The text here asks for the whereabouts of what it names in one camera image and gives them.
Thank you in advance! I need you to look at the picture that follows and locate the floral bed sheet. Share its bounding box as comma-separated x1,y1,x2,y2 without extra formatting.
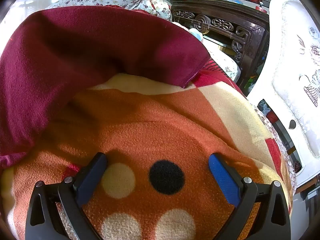
202,40,242,83

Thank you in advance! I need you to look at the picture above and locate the light blue cloth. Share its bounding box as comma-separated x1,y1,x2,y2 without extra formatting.
189,27,203,42

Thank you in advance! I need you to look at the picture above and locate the floral cloth bundle red trim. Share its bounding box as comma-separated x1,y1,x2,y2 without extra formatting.
137,0,173,22

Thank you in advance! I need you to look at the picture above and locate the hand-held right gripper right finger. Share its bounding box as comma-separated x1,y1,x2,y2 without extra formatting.
208,152,292,240

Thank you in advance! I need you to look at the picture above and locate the orange red cream printed blanket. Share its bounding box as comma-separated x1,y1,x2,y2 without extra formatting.
0,57,294,240

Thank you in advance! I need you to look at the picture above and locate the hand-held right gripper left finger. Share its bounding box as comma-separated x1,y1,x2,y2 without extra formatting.
25,152,108,240

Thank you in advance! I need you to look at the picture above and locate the maroon fleece garment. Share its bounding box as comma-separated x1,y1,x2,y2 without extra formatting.
0,5,212,168

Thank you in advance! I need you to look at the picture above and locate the white embroidered armchair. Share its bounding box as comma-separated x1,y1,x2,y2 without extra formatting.
246,0,320,193

